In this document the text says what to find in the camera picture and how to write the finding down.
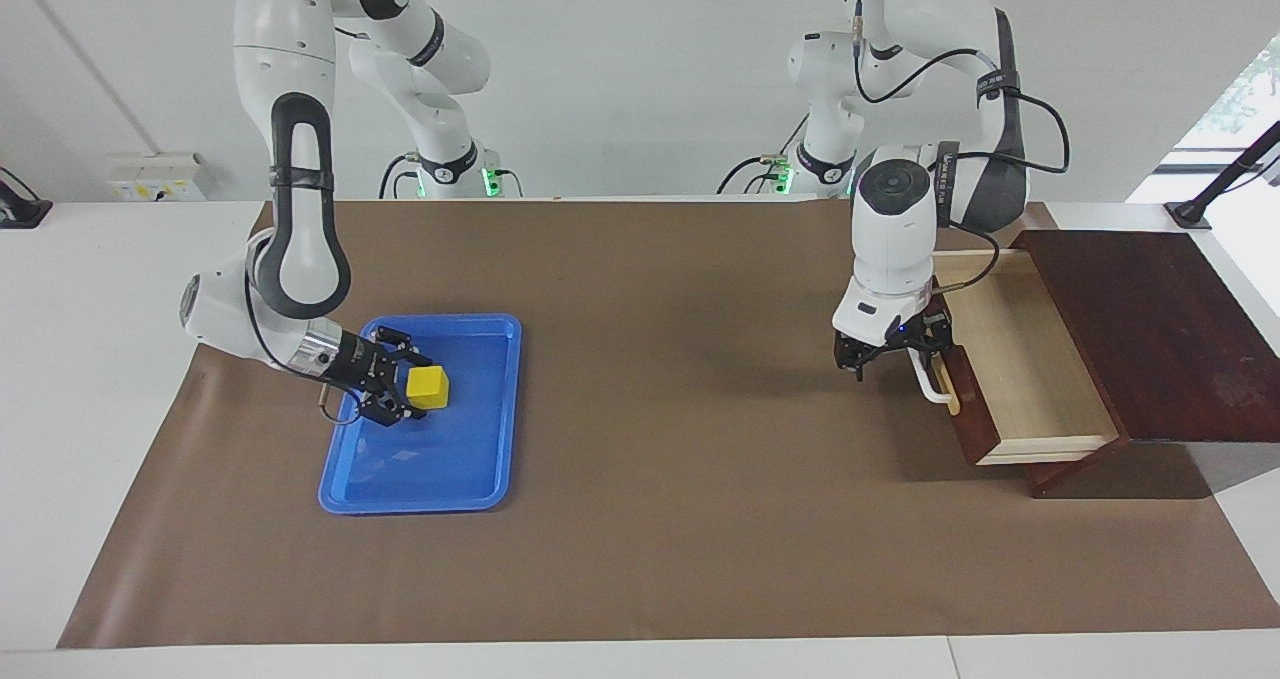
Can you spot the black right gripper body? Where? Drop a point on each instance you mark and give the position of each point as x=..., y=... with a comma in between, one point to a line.
x=362, y=367

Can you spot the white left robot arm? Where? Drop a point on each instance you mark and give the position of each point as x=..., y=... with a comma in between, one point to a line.
x=895, y=229

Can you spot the white wall socket box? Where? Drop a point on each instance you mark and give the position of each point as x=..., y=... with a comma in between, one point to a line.
x=160, y=179

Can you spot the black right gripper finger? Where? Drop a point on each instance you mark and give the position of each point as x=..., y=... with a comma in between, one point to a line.
x=405, y=347
x=392, y=409

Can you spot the dark brown wooden cabinet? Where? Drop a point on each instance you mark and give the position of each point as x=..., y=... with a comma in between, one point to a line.
x=1150, y=329

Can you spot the yellow block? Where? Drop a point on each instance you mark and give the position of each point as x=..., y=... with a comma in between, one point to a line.
x=428, y=389

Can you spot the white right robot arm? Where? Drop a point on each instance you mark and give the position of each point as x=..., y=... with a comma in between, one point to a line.
x=300, y=59

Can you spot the brown table mat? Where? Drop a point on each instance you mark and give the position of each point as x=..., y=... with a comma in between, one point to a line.
x=650, y=519

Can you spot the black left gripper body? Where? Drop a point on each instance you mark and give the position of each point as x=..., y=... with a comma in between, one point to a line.
x=895, y=331

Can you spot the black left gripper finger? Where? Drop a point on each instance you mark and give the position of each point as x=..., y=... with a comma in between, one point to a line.
x=852, y=359
x=938, y=339

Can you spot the black camera stand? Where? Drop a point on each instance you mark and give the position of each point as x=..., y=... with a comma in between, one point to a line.
x=1225, y=174

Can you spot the blue plastic tray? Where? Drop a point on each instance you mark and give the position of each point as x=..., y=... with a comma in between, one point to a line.
x=420, y=459

